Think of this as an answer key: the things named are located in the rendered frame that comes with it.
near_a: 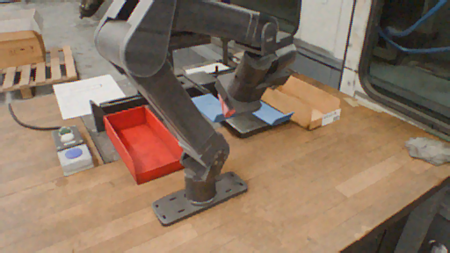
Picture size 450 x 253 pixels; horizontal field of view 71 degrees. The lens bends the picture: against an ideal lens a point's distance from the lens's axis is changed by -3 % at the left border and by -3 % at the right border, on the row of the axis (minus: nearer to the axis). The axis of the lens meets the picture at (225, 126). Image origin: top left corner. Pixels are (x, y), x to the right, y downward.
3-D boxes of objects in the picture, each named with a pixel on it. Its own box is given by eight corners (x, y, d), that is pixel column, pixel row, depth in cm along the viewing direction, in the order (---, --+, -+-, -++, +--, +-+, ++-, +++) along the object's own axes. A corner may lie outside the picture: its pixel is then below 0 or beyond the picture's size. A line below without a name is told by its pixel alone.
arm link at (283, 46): (269, 59, 74) (270, 4, 67) (300, 68, 69) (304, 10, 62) (232, 75, 68) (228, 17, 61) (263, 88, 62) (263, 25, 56)
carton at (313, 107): (308, 133, 92) (311, 109, 88) (254, 100, 111) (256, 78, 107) (338, 121, 98) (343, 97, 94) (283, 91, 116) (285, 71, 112)
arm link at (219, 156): (199, 127, 67) (176, 138, 64) (228, 146, 61) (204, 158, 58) (199, 153, 70) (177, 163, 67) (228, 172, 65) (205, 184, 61)
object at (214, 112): (216, 126, 77) (216, 114, 76) (187, 100, 88) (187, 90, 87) (241, 118, 81) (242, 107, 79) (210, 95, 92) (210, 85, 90)
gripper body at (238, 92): (238, 75, 76) (250, 54, 70) (259, 111, 72) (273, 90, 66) (214, 81, 73) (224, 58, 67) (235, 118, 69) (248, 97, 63)
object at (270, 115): (275, 127, 89) (276, 119, 88) (241, 106, 100) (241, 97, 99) (293, 120, 93) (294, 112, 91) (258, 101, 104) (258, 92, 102)
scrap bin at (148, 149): (137, 185, 72) (134, 163, 69) (106, 134, 90) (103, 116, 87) (185, 168, 78) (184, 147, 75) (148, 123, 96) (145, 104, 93)
